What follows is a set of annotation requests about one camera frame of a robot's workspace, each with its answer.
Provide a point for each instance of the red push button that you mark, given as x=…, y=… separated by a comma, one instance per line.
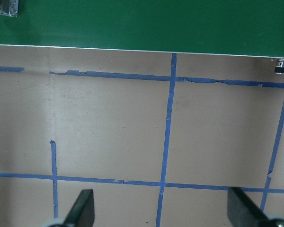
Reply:
x=9, y=8

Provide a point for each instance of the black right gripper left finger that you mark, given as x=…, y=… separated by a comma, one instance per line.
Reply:
x=82, y=213

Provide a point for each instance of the green conveyor belt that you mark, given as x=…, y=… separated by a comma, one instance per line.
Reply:
x=235, y=27

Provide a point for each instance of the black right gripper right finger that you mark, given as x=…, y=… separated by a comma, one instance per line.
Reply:
x=242, y=211

